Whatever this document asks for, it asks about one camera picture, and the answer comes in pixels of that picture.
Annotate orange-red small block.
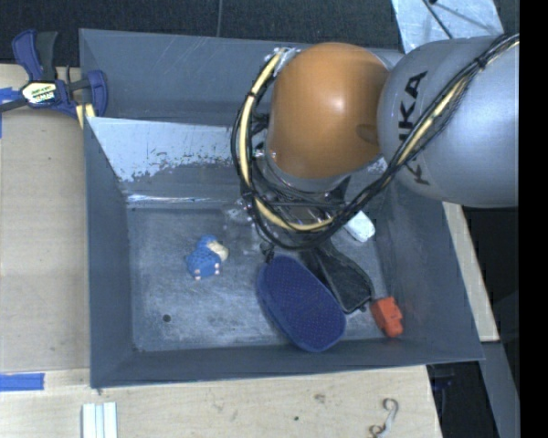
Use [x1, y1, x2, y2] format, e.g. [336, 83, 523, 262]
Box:
[370, 296, 406, 339]

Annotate blue oval dotted brush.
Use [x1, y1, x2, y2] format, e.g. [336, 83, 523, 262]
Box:
[255, 254, 348, 354]

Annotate black flat pad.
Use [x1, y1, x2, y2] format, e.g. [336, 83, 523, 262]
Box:
[299, 239, 376, 315]

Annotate white small plastic piece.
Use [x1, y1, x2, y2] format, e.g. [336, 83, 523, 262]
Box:
[343, 210, 377, 244]

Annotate blue toy animal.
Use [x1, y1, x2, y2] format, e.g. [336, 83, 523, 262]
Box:
[184, 234, 230, 282]

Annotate grey metal bin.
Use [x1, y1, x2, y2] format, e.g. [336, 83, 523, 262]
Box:
[78, 27, 486, 390]

